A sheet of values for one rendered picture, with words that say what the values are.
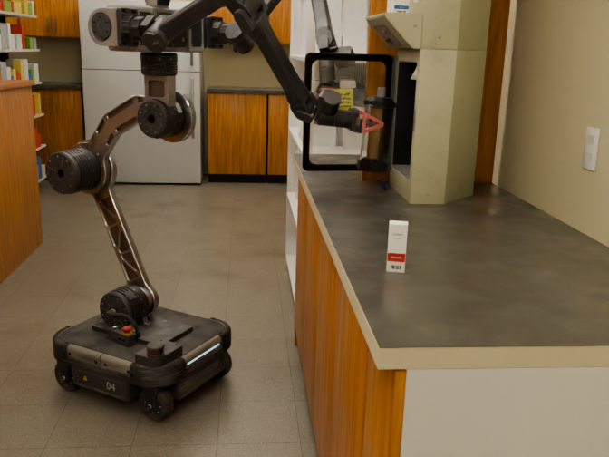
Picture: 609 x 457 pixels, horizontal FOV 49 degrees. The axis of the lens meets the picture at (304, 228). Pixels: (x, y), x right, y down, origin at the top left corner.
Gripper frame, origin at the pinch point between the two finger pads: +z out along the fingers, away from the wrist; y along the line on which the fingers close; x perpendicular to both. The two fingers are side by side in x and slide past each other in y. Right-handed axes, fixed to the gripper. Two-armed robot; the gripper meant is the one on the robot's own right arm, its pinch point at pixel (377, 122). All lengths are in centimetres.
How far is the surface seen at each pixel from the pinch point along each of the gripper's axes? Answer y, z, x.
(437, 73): -16.5, 11.7, -18.0
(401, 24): -15.6, -1.2, -30.8
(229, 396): 34, -36, 122
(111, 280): 181, -103, 131
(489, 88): 18.9, 44.0, -14.2
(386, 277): -85, -15, 23
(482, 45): -5.5, 28.6, -27.8
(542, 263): -78, 23, 20
